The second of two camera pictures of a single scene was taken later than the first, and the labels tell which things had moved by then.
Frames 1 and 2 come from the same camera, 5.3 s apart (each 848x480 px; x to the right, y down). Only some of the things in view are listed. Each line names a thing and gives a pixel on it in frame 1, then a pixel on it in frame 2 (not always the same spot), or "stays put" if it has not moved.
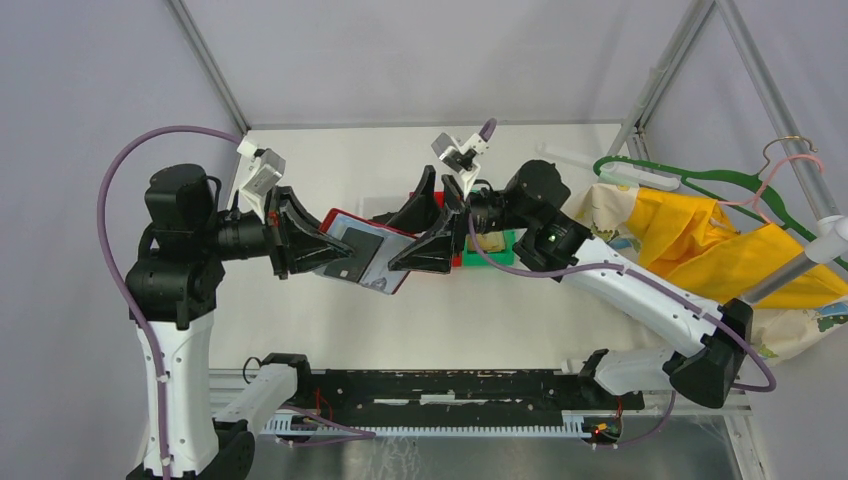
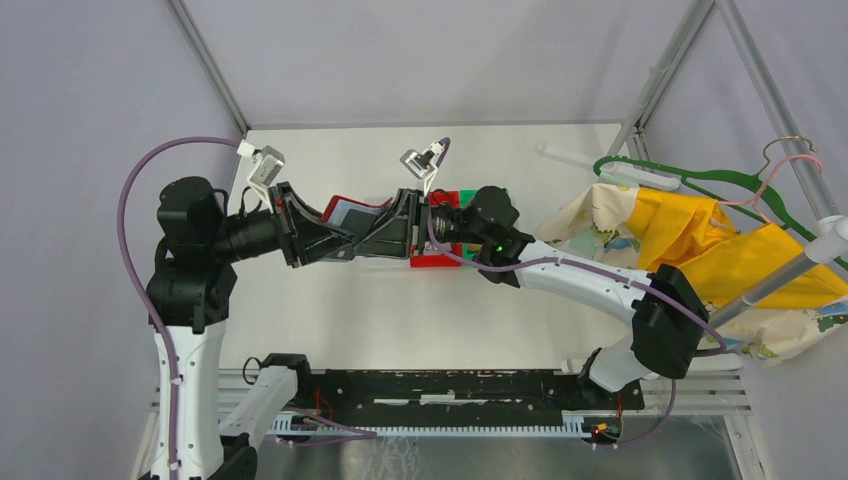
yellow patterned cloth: x=690 y=238 stays put
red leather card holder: x=374 y=246 to x=338 y=207
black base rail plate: x=458 y=393 stays put
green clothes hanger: x=777 y=218 stays put
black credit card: x=352 y=268 to x=359 y=221
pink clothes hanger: x=754 y=199 stays put
